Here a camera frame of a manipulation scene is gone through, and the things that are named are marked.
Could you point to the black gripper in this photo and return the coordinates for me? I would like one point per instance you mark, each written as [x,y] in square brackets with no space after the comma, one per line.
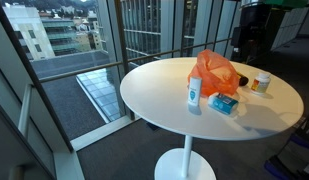
[255,16]

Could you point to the orange plastic bag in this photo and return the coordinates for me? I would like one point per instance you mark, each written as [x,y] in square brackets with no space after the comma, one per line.
[212,75]

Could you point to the blue container with white cap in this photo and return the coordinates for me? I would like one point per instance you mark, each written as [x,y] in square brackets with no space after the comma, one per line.
[223,104]

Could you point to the small black object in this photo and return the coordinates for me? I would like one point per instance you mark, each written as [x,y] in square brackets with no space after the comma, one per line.
[244,80]

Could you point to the white pill bottle orange label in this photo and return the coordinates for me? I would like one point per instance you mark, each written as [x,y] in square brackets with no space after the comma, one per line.
[260,83]

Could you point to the white tube with blue logo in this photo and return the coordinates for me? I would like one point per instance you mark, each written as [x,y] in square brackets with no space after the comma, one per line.
[195,91]

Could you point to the dark vertical window mullion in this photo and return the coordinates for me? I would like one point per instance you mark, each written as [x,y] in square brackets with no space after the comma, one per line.
[123,50]

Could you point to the black and blue cart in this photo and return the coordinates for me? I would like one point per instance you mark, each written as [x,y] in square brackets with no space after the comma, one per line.
[290,156]

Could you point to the round white table base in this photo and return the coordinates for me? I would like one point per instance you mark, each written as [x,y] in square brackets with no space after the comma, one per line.
[169,166]

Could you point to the dark horizontal window railing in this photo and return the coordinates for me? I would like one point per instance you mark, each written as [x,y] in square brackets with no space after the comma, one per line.
[94,69]

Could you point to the glass skylight roof outside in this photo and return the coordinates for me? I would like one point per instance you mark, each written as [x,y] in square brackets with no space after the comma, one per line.
[100,93]

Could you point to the white building outside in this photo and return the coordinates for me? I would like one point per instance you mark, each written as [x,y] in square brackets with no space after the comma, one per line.
[29,33]

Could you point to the dark slanted window beam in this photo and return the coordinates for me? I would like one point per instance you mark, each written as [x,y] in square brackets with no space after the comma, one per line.
[30,76]

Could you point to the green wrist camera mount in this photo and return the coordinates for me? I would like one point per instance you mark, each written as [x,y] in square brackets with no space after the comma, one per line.
[285,3]

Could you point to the white table pedestal pole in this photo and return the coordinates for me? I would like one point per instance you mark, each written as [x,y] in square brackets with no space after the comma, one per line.
[187,155]

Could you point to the white slanted post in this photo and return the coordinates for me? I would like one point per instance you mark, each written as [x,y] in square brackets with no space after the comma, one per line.
[25,110]

